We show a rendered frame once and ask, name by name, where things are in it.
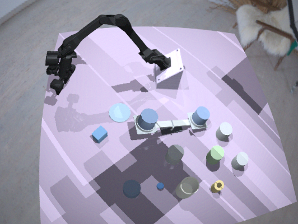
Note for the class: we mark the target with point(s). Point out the small blue block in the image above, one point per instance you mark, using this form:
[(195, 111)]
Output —
[(99, 134)]

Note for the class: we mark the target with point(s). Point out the yellow cylinder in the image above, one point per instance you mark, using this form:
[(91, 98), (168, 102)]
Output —
[(217, 186)]

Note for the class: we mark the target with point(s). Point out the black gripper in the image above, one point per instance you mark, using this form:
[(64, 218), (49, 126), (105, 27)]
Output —
[(64, 75)]

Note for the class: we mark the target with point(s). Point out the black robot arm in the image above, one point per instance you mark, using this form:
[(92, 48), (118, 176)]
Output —
[(67, 50)]

